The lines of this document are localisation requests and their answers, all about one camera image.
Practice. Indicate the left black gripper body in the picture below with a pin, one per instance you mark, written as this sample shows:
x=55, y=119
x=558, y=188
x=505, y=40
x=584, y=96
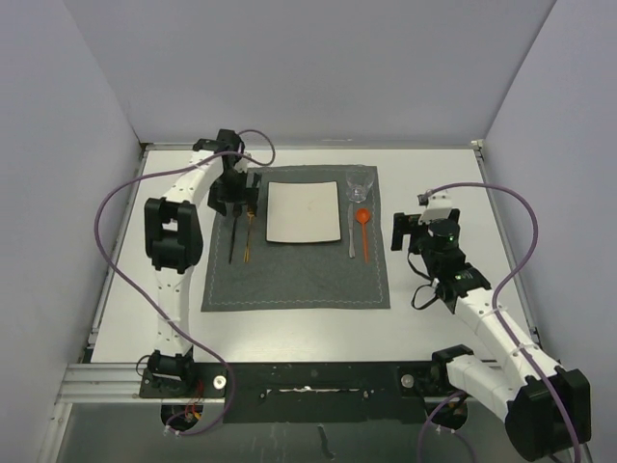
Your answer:
x=228, y=187

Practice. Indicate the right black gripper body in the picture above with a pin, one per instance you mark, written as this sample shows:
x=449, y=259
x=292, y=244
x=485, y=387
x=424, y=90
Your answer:
x=408, y=225

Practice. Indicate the black fork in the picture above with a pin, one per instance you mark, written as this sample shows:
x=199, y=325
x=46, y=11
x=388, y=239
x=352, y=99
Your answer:
x=233, y=236

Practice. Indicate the orange plastic spoon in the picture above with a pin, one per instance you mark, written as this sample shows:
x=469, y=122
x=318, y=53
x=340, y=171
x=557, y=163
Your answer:
x=363, y=217

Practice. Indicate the white square plate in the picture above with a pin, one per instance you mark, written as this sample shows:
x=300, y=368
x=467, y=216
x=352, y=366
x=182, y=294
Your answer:
x=303, y=213

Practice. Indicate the silver table knife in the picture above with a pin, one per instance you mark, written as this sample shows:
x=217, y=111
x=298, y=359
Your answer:
x=350, y=228

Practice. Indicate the clear plastic cup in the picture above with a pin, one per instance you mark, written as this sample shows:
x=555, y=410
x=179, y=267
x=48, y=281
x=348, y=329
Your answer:
x=359, y=180

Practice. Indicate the grey cloth placemat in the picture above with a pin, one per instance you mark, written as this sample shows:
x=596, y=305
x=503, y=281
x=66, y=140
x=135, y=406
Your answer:
x=297, y=276

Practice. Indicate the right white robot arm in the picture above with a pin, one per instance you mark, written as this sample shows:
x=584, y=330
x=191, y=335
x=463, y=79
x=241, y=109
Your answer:
x=544, y=407

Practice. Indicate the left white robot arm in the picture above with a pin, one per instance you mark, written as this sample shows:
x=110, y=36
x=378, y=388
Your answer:
x=174, y=244

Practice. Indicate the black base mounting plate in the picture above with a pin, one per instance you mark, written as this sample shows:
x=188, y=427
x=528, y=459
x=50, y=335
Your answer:
x=354, y=392

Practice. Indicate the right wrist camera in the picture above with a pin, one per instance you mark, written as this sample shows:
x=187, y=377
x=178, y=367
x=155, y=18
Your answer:
x=437, y=206

